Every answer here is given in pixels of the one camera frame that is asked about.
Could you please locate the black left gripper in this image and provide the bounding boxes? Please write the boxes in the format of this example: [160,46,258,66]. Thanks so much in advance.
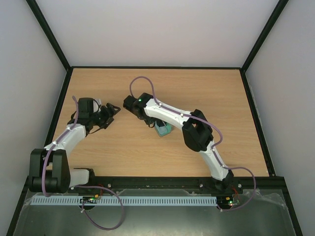
[90,103,121,129]

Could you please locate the grey felt glasses case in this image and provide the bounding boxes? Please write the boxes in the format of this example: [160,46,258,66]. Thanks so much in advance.
[154,122,172,137]

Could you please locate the black round sunglasses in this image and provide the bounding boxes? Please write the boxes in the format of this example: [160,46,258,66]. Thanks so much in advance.
[155,120,166,127]

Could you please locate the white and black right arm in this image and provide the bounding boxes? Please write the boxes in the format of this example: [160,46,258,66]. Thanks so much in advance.
[123,93,234,193]

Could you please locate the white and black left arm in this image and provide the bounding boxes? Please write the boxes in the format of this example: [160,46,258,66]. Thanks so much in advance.
[29,97,121,197]

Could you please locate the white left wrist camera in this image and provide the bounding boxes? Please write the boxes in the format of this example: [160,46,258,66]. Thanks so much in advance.
[93,99,102,113]

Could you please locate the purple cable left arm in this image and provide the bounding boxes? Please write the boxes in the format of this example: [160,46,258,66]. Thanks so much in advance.
[42,95,82,197]

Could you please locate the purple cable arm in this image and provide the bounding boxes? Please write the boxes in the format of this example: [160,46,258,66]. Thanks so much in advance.
[42,95,82,197]
[129,76,256,212]

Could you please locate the purple cable loop front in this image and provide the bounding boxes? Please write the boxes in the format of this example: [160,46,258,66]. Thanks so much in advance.
[80,188,125,231]

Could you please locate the light blue slotted cable duct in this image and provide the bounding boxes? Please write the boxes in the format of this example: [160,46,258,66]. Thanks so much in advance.
[30,196,217,207]

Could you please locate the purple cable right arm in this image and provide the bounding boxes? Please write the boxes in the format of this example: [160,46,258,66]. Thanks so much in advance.
[129,76,256,212]

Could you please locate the black enclosure frame post left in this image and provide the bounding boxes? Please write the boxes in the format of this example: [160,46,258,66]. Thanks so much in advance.
[26,0,71,71]

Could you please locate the black enclosure frame post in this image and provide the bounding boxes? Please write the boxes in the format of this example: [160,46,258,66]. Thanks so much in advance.
[241,0,289,74]
[26,0,71,71]

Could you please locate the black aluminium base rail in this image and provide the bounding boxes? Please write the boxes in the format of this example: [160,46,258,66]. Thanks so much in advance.
[24,175,286,195]

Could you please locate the black enclosure frame post right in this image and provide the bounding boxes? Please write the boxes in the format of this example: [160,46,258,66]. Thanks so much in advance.
[241,0,289,74]

